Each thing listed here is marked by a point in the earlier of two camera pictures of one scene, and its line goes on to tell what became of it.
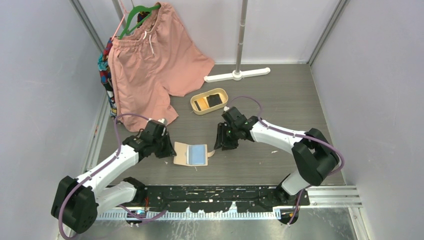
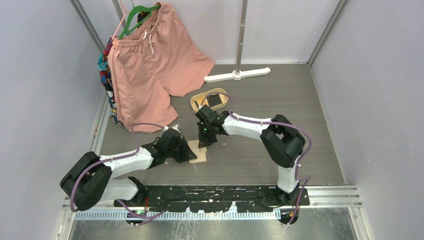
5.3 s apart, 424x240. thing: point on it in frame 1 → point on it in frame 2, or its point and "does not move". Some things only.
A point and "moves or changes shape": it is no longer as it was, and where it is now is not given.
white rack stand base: (237, 75) does not move
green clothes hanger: (136, 9) does not move
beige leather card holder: (192, 155) moves or changes shape
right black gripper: (228, 145) → (204, 141)
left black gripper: (169, 151) → (187, 154)
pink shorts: (157, 59) does not move
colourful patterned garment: (105, 74) does not move
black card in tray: (214, 99) does not move
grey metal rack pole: (241, 35) does not move
